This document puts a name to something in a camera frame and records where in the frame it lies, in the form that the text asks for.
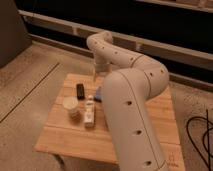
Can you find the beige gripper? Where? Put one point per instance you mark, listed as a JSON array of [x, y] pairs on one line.
[[101, 64]]

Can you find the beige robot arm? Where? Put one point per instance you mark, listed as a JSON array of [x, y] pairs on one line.
[[131, 80]]

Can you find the black rectangular remote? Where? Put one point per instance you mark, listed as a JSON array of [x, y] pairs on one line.
[[80, 91]]

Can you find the white tube bottle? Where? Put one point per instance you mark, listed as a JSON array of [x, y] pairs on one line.
[[89, 114]]

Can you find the small tan cup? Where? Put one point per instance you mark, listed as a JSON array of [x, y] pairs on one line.
[[75, 115]]

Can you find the wooden table board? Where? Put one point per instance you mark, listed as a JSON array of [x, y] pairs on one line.
[[63, 136]]

